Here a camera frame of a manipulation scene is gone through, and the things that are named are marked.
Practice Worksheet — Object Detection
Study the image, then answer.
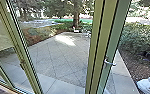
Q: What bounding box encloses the large tree trunk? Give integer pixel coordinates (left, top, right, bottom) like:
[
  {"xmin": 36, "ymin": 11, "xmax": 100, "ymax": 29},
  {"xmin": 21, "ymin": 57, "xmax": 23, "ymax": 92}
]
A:
[{"xmin": 72, "ymin": 3, "xmax": 82, "ymax": 29}]

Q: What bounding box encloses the outdoor metal chair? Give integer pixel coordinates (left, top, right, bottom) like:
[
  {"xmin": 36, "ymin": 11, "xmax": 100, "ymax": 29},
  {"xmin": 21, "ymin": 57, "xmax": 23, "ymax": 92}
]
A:
[
  {"xmin": 72, "ymin": 26, "xmax": 81, "ymax": 34},
  {"xmin": 82, "ymin": 29, "xmax": 92, "ymax": 38}
]

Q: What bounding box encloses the dark green shrub bed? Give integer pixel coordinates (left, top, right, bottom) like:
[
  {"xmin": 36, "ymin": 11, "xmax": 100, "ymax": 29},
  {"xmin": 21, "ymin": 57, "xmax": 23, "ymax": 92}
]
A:
[{"xmin": 119, "ymin": 21, "xmax": 150, "ymax": 54}]

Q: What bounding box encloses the green framed glass door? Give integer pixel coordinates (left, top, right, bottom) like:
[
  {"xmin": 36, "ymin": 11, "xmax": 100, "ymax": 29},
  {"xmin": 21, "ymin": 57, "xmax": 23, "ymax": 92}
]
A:
[{"xmin": 96, "ymin": 0, "xmax": 150, "ymax": 94}]

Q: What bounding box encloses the metal door handle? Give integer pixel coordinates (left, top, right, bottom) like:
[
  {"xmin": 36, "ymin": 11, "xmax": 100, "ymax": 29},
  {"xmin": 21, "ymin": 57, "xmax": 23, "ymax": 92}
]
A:
[{"xmin": 103, "ymin": 57, "xmax": 118, "ymax": 67}]

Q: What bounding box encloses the low brownish hedge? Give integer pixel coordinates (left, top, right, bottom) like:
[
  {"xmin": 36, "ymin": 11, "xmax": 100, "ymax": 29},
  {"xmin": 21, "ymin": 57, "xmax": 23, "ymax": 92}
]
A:
[{"xmin": 22, "ymin": 24, "xmax": 74, "ymax": 46}]

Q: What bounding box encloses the green framed glass wall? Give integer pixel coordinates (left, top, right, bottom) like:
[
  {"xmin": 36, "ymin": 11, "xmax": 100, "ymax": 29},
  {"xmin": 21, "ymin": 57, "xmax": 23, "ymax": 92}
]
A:
[{"xmin": 0, "ymin": 0, "xmax": 104, "ymax": 94}]

